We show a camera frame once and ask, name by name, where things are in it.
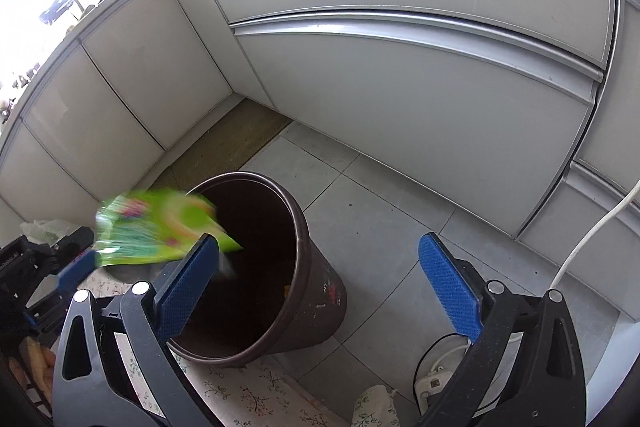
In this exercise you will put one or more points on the crumpled white plastic bag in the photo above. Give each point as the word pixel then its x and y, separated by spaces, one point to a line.
pixel 375 407

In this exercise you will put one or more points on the white low cabinet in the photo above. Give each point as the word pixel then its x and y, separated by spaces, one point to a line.
pixel 125 97

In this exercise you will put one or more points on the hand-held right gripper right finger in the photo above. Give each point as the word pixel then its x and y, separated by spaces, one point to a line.
pixel 447 292

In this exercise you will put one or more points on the white power strip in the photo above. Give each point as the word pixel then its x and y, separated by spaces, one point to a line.
pixel 440 382

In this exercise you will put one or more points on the green snack packet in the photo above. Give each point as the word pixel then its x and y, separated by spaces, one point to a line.
pixel 150 227

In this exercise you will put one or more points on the orange peel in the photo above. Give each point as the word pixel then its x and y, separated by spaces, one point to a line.
pixel 37 362

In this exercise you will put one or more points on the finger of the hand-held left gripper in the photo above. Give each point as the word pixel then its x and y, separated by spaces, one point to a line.
pixel 77 271
pixel 75 238

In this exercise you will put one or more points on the brown plastic trash bin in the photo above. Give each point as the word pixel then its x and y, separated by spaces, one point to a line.
pixel 310 287

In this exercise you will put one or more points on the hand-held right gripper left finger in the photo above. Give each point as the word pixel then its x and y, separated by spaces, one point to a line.
pixel 187 292

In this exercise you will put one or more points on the floral tablecloth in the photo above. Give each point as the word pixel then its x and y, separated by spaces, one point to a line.
pixel 240 397

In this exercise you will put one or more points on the grey drawer cabinet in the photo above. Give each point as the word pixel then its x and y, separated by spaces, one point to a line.
pixel 400 97

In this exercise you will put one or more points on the brown doormat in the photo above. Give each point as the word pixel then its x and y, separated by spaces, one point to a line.
pixel 225 147

